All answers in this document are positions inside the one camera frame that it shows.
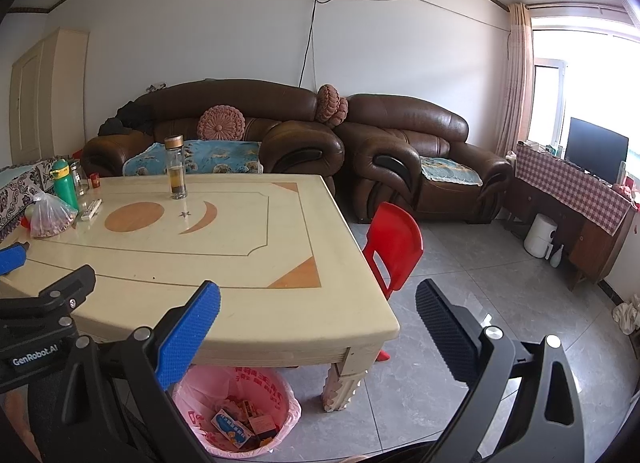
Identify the plastic bag of nuts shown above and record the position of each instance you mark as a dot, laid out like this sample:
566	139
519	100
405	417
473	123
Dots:
50	220

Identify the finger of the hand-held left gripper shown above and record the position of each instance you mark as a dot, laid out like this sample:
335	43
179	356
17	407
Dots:
11	259
75	285

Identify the dark clothes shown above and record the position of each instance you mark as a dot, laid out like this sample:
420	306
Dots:
125	118

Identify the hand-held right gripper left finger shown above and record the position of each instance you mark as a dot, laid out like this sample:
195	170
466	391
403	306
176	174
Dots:
187	338

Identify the black monitor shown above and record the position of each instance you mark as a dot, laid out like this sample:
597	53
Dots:
597	148

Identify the brown leather armchair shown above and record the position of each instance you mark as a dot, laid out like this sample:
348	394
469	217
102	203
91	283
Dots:
405	115

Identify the blue armchair seat cover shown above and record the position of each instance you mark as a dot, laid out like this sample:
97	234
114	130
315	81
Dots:
450	171

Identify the green drinking bottle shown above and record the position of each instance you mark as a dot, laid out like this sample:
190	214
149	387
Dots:
65	188

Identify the white round appliance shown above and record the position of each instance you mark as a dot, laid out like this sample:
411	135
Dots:
540	235

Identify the red plastic chair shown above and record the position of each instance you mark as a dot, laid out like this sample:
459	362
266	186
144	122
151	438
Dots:
395	238

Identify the window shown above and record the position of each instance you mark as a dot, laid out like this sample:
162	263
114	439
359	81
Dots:
590	83

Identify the long brown leather sofa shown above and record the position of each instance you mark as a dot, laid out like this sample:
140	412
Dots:
235	100

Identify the pink curtain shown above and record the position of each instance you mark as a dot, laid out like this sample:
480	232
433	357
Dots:
515	83

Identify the cream wardrobe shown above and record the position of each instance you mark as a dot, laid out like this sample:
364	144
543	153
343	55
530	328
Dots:
50	98

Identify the small white bottle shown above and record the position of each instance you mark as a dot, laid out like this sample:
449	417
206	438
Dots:
556	257

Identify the blue medicine box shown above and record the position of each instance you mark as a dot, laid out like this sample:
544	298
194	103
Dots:
231	428

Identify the glass bottle with gold cap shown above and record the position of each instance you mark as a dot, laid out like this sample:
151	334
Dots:
176	173

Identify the black and white patterned cloth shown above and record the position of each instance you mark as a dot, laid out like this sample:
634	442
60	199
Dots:
20	188

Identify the blue floral sofa cover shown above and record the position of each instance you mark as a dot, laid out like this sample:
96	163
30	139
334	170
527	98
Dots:
220	158

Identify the bin with pink bag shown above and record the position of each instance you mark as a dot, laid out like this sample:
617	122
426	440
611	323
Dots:
200	393

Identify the pink round flat cushion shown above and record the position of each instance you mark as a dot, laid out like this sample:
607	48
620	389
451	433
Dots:
221	122

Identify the white remote control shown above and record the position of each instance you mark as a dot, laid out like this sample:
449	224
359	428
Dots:
91	209

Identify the red checkered cloth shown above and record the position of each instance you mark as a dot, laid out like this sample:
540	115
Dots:
570	183

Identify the clear glass jar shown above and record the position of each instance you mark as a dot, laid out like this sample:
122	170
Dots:
80	180

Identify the brown wooden cabinet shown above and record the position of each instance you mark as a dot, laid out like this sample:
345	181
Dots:
590	248

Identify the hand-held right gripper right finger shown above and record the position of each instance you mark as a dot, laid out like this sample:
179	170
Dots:
445	333

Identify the beige dining table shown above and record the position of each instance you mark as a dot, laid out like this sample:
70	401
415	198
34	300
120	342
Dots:
225	313

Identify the white cloth pile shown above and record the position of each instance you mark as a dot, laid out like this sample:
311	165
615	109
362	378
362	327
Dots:
627	315

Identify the pink round plump cushion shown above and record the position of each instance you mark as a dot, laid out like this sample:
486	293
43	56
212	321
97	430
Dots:
341	113
326	102

